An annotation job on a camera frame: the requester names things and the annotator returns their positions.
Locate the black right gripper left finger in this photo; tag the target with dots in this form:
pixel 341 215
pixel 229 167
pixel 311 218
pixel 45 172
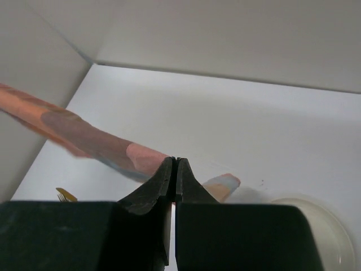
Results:
pixel 146 219

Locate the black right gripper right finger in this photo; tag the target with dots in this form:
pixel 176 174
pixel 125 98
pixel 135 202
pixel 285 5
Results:
pixel 187 187

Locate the gold fork black handle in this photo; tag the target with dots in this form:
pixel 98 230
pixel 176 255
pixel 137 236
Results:
pixel 62 198

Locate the orange checkered cloth placemat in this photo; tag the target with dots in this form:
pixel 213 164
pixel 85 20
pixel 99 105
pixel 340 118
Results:
pixel 80 138

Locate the cream round plate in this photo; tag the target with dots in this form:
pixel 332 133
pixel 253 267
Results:
pixel 332 240

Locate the gold knife black handle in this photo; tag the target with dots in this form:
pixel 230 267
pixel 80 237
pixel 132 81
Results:
pixel 69 196

